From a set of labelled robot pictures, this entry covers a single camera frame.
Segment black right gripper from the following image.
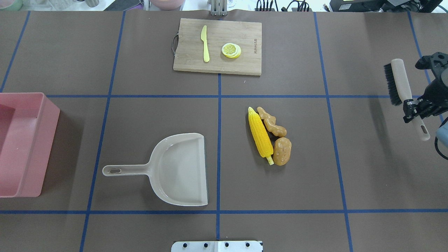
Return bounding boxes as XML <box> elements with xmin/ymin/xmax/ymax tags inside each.
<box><xmin>402</xmin><ymin>52</ymin><xmax>448</xmax><ymax>124</ymax></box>

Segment beige brush black bristles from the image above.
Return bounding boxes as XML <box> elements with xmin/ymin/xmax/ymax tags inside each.
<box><xmin>384</xmin><ymin>58</ymin><xmax>430</xmax><ymax>141</ymax></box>

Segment brown toy potato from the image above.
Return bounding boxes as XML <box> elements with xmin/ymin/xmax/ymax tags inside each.
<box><xmin>273</xmin><ymin>137</ymin><xmax>292</xmax><ymax>166</ymax></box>

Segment tan toy ginger root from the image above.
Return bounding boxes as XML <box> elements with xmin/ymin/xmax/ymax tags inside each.
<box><xmin>257</xmin><ymin>107</ymin><xmax>287</xmax><ymax>138</ymax></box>

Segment yellow toy corn cob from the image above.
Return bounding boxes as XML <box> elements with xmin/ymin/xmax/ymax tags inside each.
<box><xmin>248</xmin><ymin>107</ymin><xmax>274</xmax><ymax>165</ymax></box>

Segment beige plastic dustpan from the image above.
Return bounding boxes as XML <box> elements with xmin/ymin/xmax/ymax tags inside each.
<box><xmin>102</xmin><ymin>133</ymin><xmax>209</xmax><ymax>207</ymax></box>

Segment pink plastic bin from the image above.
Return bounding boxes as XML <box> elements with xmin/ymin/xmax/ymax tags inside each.
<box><xmin>0</xmin><ymin>92</ymin><xmax>60</xmax><ymax>198</ymax></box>

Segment yellow toy lemon slices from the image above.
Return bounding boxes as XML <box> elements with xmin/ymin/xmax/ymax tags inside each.
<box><xmin>221</xmin><ymin>43</ymin><xmax>242</xmax><ymax>58</ymax></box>

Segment bamboo cutting board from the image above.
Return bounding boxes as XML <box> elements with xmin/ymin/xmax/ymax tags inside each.
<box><xmin>173</xmin><ymin>18</ymin><xmax>262</xmax><ymax>76</ymax></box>

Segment yellow plastic toy knife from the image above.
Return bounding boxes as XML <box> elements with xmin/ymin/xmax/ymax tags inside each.
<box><xmin>200</xmin><ymin>25</ymin><xmax>210</xmax><ymax>63</ymax></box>

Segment pink bowl of beads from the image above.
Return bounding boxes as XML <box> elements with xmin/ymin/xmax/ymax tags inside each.
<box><xmin>149</xmin><ymin>0</ymin><xmax>185</xmax><ymax>10</ymax></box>

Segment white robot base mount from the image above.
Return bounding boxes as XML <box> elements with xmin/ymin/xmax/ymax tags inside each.
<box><xmin>171</xmin><ymin>240</ymin><xmax>264</xmax><ymax>252</ymax></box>

